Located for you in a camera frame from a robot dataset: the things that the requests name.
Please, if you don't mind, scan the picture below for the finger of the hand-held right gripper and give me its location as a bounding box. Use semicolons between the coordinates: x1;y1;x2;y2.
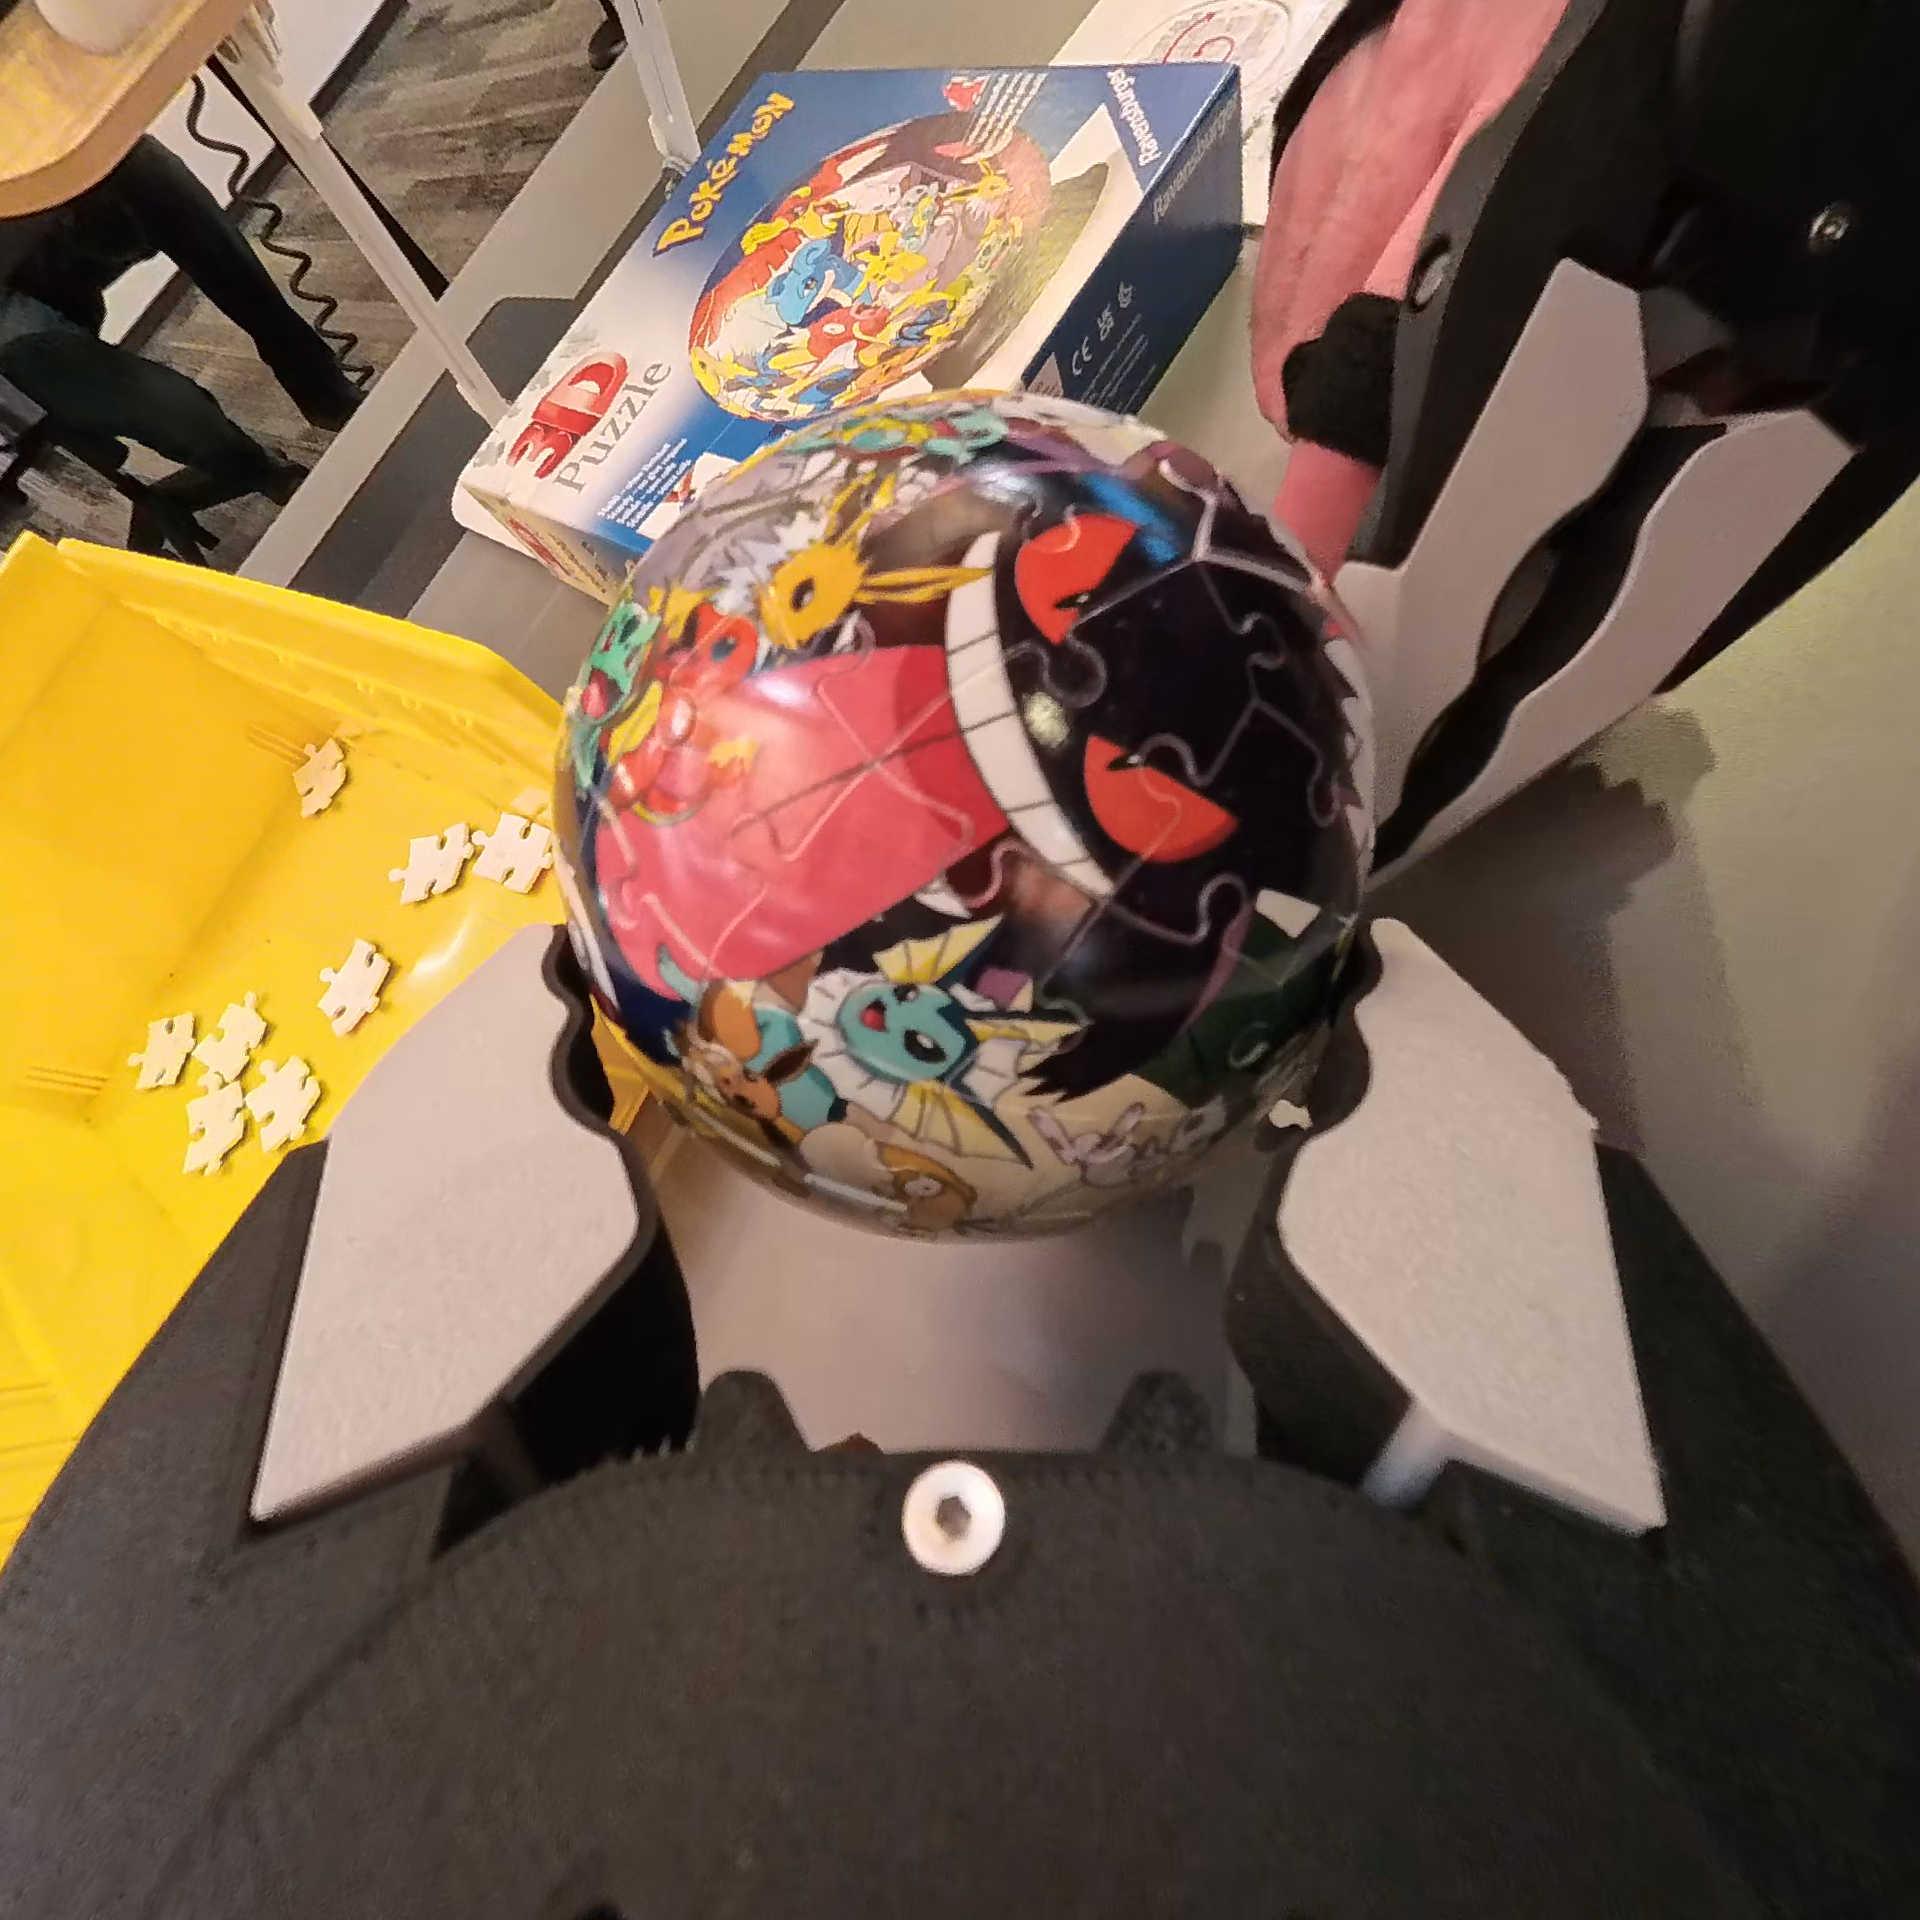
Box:
1376;410;1864;868
1332;258;1654;876

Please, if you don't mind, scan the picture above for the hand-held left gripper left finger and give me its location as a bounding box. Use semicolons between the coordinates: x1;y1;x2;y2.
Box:
247;920;702;1525

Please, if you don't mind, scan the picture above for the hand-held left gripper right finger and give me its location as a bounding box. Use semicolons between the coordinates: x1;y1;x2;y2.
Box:
1223;914;1670;1535

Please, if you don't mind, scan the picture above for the colourful puzzle ball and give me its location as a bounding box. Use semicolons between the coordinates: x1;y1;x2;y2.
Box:
551;386;1377;1248

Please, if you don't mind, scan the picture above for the pile of loose puzzle pieces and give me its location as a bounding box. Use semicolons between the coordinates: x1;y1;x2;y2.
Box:
127;736;558;1180

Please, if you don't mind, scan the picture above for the blue puzzle box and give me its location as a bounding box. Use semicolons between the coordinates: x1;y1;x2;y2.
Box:
457;63;1248;593

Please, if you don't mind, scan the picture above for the person's right hand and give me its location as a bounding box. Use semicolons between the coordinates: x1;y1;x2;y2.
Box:
1252;0;1567;584

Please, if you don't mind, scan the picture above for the white instruction leaflet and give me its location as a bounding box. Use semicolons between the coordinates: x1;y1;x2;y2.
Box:
1048;0;1352;72

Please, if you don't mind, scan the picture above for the yellow plastic bin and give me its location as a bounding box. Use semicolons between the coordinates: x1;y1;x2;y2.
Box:
0;532;648;1519

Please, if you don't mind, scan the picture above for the white table brace rod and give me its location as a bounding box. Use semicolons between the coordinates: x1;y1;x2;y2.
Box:
614;0;702;168
239;58;504;424

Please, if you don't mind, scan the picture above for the black coiled cable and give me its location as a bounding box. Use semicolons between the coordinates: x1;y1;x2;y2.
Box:
180;76;377;399

